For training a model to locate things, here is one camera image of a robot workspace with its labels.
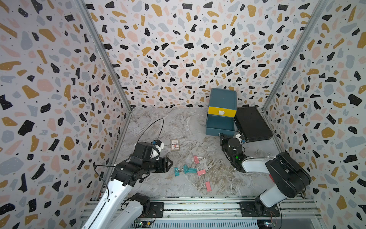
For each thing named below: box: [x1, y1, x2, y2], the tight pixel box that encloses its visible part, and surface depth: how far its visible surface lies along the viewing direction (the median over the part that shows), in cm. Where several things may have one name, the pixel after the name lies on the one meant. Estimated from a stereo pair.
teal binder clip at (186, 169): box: [183, 164, 189, 175], surface depth 88 cm
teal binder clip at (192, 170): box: [187, 167, 197, 174], surface depth 89 cm
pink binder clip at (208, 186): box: [205, 181, 213, 192], surface depth 83 cm
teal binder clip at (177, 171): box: [173, 167, 184, 177], surface depth 88 cm
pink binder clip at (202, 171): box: [197, 169, 207, 177], surface depth 88 cm
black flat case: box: [234, 106, 274, 143], surface depth 106 cm
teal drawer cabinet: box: [205, 88, 237, 137], surface depth 96 cm
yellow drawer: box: [207, 106, 237, 118], surface depth 96 cm
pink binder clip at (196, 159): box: [193, 155, 200, 165], surface depth 94 cm
